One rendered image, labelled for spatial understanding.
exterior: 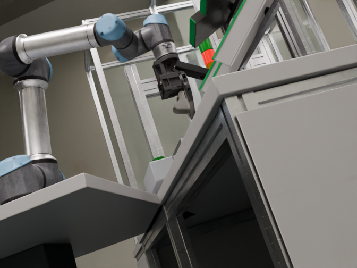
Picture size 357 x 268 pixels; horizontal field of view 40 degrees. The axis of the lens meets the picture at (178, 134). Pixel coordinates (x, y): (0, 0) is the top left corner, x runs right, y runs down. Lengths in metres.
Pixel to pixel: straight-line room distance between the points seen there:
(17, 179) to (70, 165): 3.48
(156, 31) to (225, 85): 0.89
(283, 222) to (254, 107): 0.16
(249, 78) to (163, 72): 0.83
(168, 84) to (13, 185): 0.54
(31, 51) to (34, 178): 0.39
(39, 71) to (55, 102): 3.46
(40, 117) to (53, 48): 0.25
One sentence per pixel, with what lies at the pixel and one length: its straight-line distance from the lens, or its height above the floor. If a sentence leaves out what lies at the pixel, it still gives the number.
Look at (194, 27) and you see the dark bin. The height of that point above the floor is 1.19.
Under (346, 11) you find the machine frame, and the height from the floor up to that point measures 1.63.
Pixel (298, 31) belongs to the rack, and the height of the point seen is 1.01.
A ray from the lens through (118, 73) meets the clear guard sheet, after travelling 3.00.
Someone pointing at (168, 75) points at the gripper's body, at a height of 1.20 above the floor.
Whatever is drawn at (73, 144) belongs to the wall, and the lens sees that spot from 4.97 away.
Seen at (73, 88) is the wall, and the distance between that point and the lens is 5.14.
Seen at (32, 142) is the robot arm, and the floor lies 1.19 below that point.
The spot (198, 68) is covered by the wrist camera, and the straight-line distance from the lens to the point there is 1.51.
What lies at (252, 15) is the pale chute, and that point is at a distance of 1.07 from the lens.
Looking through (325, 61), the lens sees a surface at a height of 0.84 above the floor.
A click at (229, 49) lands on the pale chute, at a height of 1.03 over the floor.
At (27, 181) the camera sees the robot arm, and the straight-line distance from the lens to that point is 1.49.
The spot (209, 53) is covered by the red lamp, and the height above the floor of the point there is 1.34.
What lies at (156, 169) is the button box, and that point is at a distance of 1.38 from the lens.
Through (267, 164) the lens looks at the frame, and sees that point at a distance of 0.65.
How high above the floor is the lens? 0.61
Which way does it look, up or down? 17 degrees up
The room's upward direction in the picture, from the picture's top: 19 degrees counter-clockwise
